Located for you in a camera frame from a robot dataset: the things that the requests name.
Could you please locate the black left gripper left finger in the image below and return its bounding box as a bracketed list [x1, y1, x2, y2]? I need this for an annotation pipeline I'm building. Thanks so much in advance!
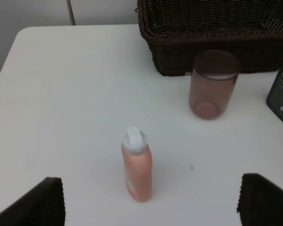
[0, 177, 66, 226]

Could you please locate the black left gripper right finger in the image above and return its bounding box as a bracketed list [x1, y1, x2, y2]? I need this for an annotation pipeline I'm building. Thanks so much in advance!
[237, 173, 283, 226]

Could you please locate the pink lotion bottle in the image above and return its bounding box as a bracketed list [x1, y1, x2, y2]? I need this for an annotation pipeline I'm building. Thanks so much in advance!
[121, 126, 152, 202]

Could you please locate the purple translucent plastic cup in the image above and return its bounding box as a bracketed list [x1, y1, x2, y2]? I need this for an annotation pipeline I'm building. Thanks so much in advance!
[189, 50, 241, 120]

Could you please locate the dark brown wicker basket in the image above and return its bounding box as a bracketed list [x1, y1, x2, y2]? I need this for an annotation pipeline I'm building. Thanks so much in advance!
[136, 0, 283, 76]

